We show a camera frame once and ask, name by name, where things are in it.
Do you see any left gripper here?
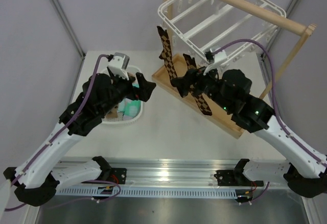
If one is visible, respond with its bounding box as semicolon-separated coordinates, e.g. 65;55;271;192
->
99;70;156;116

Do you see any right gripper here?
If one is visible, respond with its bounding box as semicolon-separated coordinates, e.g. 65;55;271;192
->
172;61;234;113

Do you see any brown checkered sock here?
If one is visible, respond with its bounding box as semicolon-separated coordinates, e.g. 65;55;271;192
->
183;54;212;116
157;26;177;91

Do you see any white plastic clip hanger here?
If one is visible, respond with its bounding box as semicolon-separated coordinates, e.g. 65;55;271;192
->
157;0;287;65

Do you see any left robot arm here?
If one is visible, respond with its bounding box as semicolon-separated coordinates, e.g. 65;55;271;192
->
4;72;156;207

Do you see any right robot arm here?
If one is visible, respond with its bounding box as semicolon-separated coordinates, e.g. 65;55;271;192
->
171;68;326;198

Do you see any wooden hanger rack stand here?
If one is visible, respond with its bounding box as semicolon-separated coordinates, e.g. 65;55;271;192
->
152;0;317;139

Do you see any mint green sock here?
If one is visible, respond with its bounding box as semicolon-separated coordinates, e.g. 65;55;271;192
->
117;98;141;120

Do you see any white plastic laundry basket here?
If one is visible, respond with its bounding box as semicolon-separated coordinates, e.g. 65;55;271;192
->
101;66;146;127

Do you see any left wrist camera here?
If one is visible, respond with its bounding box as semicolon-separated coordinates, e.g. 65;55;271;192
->
107;52;130;80

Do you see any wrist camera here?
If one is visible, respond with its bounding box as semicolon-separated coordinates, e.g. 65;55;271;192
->
107;52;130;80
204;46;227;75

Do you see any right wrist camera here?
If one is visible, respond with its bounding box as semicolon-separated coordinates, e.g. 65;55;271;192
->
204;46;227;75

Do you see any aluminium mounting rail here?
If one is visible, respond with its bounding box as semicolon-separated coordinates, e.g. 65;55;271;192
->
56;157;289;189

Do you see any white slotted cable duct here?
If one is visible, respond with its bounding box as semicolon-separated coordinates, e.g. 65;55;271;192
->
56;186;237;199

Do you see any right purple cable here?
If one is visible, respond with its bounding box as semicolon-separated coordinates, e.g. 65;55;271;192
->
214;39;327;207

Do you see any purple cable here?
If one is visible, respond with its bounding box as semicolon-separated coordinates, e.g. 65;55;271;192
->
214;39;327;207
4;54;121;212

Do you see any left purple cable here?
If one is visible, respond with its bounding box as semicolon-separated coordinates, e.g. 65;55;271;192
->
4;54;121;212

